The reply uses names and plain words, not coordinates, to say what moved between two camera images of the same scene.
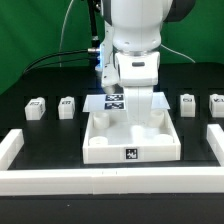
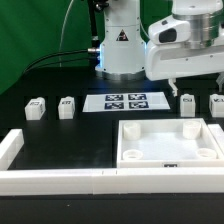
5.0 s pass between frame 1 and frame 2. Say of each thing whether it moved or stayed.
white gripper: moved
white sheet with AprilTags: stayed
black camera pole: stayed
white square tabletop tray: moved
